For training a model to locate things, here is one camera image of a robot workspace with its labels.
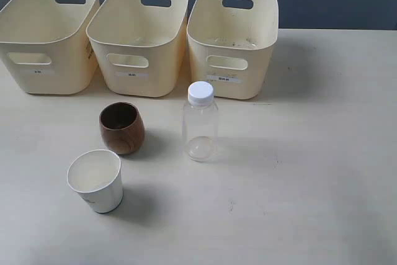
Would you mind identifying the clear plastic bottle white cap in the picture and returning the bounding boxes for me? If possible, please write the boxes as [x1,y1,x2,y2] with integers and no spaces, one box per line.
[182,81,218,161]

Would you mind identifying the brown wooden cup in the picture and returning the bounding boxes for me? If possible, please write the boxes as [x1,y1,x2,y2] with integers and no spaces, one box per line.
[99,102,145,155]

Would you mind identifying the white paper cup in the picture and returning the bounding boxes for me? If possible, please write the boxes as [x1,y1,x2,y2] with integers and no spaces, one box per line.
[66,150,123,213]

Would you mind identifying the right cream plastic bin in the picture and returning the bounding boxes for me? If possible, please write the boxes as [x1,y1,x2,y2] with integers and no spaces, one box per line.
[187,0,279,100]

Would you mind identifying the cream plastic bin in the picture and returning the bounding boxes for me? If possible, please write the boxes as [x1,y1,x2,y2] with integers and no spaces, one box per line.
[187,0,279,100]
[1,0,100,95]
[86,0,189,97]

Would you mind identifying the middle cream plastic bin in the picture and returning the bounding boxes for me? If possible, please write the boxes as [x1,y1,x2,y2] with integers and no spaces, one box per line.
[86,0,189,97]

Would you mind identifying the left cream plastic bin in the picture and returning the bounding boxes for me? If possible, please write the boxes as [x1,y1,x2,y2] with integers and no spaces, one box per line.
[1,0,100,95]

